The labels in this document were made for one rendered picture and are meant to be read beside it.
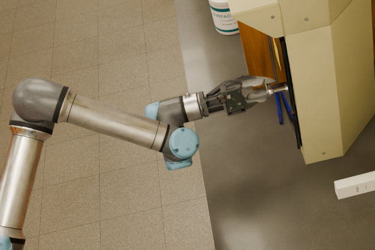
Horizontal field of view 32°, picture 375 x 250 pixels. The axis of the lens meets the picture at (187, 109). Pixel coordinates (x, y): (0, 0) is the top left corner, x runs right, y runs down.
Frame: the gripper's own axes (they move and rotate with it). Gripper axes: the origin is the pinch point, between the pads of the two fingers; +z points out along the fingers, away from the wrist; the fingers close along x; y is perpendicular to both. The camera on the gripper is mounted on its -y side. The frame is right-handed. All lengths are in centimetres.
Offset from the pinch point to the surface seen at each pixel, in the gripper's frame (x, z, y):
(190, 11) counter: 13, -19, -82
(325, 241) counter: -37.5, 3.0, 23.4
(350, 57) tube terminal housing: 4.3, 21.2, 7.5
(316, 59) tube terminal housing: 7.9, 11.3, 15.4
